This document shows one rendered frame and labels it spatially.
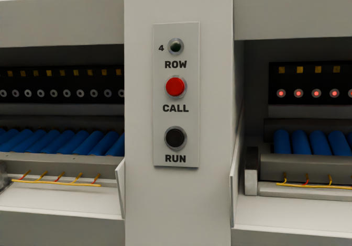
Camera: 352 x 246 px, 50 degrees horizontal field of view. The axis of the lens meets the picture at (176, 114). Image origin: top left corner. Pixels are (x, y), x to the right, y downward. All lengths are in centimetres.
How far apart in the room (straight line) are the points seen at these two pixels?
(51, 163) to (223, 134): 20
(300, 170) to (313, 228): 7
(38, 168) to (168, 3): 23
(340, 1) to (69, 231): 31
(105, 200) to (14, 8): 20
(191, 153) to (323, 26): 15
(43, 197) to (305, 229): 25
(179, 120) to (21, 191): 20
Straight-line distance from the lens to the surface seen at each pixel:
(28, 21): 39
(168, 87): 32
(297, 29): 33
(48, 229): 40
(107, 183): 40
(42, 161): 43
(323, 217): 36
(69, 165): 42
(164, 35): 33
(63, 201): 40
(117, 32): 35
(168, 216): 34
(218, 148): 32
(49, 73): 55
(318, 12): 33
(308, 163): 39
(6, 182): 45
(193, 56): 32
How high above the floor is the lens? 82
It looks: 3 degrees down
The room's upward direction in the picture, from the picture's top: straight up
